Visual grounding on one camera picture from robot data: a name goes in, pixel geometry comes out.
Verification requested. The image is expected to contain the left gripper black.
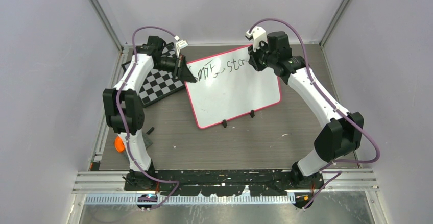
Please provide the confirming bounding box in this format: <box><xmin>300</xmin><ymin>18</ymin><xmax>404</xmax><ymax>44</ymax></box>
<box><xmin>154</xmin><ymin>54</ymin><xmax>197</xmax><ymax>83</ymax></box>

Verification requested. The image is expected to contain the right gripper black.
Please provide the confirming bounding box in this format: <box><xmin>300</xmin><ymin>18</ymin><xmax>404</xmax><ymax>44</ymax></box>
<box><xmin>248</xmin><ymin>40</ymin><xmax>277</xmax><ymax>71</ymax></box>

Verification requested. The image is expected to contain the whiteboard with pink frame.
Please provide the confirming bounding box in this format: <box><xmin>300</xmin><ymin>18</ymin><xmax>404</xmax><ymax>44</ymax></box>
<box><xmin>185</xmin><ymin>46</ymin><xmax>281</xmax><ymax>129</ymax></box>

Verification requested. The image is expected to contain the black marker cap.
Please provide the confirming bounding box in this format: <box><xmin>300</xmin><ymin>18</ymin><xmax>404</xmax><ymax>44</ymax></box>
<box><xmin>146</xmin><ymin>127</ymin><xmax>155</xmax><ymax>135</ymax></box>

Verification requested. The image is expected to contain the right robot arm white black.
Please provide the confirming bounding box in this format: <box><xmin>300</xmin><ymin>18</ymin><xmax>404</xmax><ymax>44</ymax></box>
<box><xmin>246</xmin><ymin>27</ymin><xmax>364</xmax><ymax>189</ymax></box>

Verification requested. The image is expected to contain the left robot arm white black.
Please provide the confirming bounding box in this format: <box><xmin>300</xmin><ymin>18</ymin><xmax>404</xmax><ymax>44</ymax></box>
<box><xmin>102</xmin><ymin>36</ymin><xmax>195</xmax><ymax>190</ymax></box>

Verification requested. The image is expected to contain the black white chessboard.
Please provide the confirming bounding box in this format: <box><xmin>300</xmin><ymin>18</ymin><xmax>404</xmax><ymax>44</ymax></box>
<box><xmin>121</xmin><ymin>42</ymin><xmax>185</xmax><ymax>108</ymax></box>

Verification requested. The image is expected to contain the grey studded baseplate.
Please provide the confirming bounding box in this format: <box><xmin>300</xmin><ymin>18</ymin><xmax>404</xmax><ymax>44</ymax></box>
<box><xmin>142</xmin><ymin>133</ymin><xmax>153</xmax><ymax>149</ymax></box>

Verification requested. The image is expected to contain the orange curved brick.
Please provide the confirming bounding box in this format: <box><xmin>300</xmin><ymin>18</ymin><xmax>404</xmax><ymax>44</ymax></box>
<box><xmin>114</xmin><ymin>136</ymin><xmax>125</xmax><ymax>153</ymax></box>

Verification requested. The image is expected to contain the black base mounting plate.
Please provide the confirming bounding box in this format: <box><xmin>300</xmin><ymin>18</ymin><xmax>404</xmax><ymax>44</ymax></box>
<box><xmin>123</xmin><ymin>169</ymin><xmax>324</xmax><ymax>197</ymax></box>

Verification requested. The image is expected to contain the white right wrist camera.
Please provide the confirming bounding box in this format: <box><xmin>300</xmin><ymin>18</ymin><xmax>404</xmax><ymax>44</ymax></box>
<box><xmin>245</xmin><ymin>26</ymin><xmax>268</xmax><ymax>52</ymax></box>

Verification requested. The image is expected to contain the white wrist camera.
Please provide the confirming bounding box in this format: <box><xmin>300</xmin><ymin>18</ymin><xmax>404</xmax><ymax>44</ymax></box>
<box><xmin>245</xmin><ymin>26</ymin><xmax>268</xmax><ymax>52</ymax></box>
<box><xmin>174</xmin><ymin>35</ymin><xmax>188</xmax><ymax>57</ymax></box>

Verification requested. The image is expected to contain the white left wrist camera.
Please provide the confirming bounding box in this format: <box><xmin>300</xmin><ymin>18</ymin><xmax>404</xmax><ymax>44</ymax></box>
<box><xmin>174</xmin><ymin>35</ymin><xmax>188</xmax><ymax>57</ymax></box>

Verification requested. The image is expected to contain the black wire whiteboard stand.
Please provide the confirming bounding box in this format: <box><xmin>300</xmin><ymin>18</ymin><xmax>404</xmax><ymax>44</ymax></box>
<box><xmin>221</xmin><ymin>110</ymin><xmax>255</xmax><ymax>128</ymax></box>

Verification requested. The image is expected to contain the aluminium frame rail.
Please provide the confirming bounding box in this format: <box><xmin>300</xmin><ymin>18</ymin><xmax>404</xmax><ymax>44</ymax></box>
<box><xmin>73</xmin><ymin>168</ymin><xmax>379</xmax><ymax>205</ymax></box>

